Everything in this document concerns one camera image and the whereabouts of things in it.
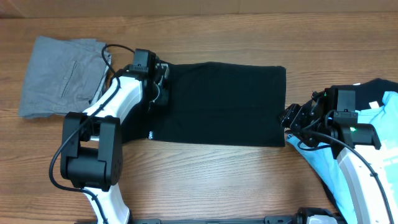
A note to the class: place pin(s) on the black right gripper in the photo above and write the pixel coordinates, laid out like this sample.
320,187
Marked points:
293,116

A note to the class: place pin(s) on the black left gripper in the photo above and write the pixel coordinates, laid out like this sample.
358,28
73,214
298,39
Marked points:
163,99

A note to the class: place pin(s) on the black t-shirt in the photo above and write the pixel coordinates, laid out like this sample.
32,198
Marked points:
215,103

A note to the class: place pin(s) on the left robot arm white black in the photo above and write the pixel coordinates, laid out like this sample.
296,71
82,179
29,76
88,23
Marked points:
90,158

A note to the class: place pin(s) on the black garment under pile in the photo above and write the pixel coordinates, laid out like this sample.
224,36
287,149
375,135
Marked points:
376,103

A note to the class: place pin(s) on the light blue garment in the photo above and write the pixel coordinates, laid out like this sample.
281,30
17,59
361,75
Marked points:
367,161

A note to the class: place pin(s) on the folded grey shorts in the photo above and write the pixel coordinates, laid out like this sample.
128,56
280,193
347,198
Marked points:
62,76

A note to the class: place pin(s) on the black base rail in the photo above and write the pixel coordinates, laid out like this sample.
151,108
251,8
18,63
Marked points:
266,220

